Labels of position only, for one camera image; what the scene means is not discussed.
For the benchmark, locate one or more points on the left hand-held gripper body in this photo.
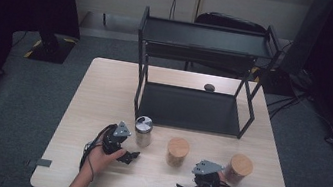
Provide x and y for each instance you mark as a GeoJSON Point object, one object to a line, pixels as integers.
{"type": "Point", "coordinates": [111, 140]}

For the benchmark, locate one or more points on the black metal two-tier rack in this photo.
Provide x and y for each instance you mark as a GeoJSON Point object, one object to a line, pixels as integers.
{"type": "Point", "coordinates": [190, 109]}

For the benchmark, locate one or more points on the grey tape strip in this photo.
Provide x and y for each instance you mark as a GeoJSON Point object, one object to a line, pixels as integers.
{"type": "Point", "coordinates": [42, 163]}

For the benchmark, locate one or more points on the black chair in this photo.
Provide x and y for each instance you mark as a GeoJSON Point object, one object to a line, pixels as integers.
{"type": "Point", "coordinates": [229, 22]}

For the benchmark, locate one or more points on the glass jar with metal lid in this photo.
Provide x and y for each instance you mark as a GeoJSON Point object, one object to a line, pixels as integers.
{"type": "Point", "coordinates": [143, 133]}

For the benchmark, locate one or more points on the black stand base yellow tape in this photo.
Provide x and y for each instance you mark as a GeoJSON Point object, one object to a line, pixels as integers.
{"type": "Point", "coordinates": [51, 50]}
{"type": "Point", "coordinates": [276, 82]}

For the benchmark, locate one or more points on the dark-filled jar with wooden lid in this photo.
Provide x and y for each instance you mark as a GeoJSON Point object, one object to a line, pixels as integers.
{"type": "Point", "coordinates": [238, 169]}

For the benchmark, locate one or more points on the person's left hand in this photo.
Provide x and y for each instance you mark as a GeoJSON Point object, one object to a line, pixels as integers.
{"type": "Point", "coordinates": [98, 160]}

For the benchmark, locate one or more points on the grey upright panel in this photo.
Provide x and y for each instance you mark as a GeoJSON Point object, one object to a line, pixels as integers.
{"type": "Point", "coordinates": [307, 34]}

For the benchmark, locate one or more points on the pale-filled jar with wooden lid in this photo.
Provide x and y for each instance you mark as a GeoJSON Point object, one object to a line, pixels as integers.
{"type": "Point", "coordinates": [177, 152]}

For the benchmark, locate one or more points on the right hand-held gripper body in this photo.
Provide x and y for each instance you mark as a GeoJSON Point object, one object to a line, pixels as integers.
{"type": "Point", "coordinates": [208, 179]}

